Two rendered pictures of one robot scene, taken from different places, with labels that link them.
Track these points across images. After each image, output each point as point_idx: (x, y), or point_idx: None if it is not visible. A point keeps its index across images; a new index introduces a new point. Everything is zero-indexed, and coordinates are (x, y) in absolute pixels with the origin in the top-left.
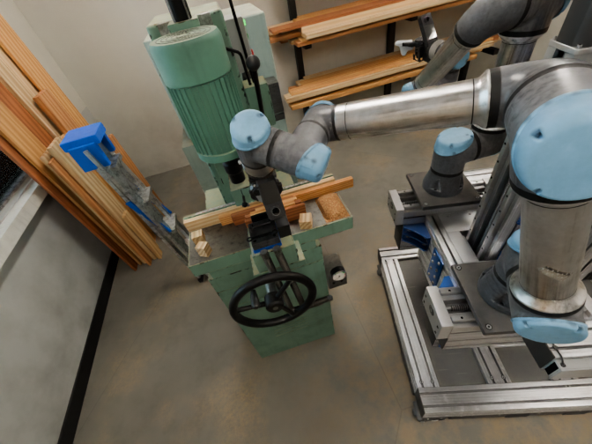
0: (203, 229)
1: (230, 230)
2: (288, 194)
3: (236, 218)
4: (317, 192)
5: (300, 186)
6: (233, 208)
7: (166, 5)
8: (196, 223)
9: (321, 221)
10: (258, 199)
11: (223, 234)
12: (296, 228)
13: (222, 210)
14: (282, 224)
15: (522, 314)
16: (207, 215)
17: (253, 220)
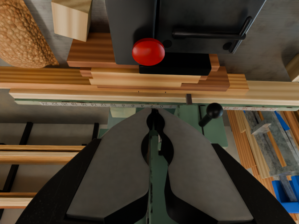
0: (276, 78)
1: (239, 60)
2: (107, 92)
3: (220, 80)
4: (49, 77)
5: (80, 98)
6: (214, 98)
7: None
8: (284, 93)
9: (34, 0)
10: (218, 162)
11: (257, 56)
12: (103, 5)
13: (233, 102)
14: (131, 2)
15: None
16: (262, 101)
17: (206, 61)
